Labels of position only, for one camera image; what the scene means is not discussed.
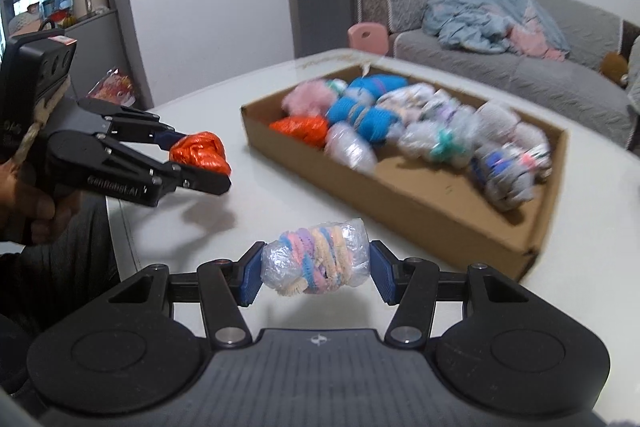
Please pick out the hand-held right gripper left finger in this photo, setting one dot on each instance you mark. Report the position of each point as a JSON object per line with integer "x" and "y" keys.
{"x": 252, "y": 274}

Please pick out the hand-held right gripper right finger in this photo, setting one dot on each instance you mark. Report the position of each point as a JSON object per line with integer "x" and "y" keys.
{"x": 382, "y": 272}

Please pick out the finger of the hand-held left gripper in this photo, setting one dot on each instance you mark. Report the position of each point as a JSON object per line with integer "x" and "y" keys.
{"x": 170, "y": 139}
{"x": 200, "y": 184}

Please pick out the orange plastic bag bundle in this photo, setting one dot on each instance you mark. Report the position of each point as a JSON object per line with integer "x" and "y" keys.
{"x": 300, "y": 130}
{"x": 200, "y": 154}

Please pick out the clear bundle with pastel ties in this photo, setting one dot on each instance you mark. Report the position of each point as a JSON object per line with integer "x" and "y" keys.
{"x": 320, "y": 257}

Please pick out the brown cardboard box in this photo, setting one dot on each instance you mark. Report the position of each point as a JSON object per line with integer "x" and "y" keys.
{"x": 450, "y": 217}

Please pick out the clear bundle with red band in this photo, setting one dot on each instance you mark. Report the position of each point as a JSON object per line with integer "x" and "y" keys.
{"x": 350, "y": 147}

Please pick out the pink fluffy pom-pom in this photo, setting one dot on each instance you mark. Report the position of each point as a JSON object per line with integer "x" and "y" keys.
{"x": 310, "y": 99}

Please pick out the clear bundle with teal tie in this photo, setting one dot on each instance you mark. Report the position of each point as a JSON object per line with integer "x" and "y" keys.
{"x": 440, "y": 144}

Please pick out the blue sock bundle pastel tie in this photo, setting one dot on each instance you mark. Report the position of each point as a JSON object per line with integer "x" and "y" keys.
{"x": 370, "y": 119}

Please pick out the blue striped sock bundle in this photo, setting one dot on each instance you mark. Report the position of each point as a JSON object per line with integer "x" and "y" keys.
{"x": 505, "y": 177}

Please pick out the blue sock bundle pink band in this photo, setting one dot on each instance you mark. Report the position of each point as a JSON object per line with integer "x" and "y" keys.
{"x": 380, "y": 84}

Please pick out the white cloth bundle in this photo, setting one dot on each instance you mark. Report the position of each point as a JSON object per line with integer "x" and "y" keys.
{"x": 500, "y": 117}

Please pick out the grey cloth bundle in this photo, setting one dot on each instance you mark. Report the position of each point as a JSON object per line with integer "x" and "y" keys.
{"x": 532, "y": 147}

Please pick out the person's left hand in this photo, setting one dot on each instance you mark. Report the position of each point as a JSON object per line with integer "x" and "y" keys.
{"x": 30, "y": 207}

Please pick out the red packaged ornament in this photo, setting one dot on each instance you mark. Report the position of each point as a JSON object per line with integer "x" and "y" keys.
{"x": 115, "y": 89}

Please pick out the pink plastic stool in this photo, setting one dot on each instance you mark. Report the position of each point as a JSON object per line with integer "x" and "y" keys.
{"x": 367, "y": 38}

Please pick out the grey sofa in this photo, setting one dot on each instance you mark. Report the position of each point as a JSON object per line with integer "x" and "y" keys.
{"x": 525, "y": 77}

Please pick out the blue and pink blanket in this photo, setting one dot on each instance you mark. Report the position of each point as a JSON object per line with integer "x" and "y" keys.
{"x": 475, "y": 17}

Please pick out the brown plush toy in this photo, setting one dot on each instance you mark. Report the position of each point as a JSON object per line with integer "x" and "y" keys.
{"x": 612, "y": 67}

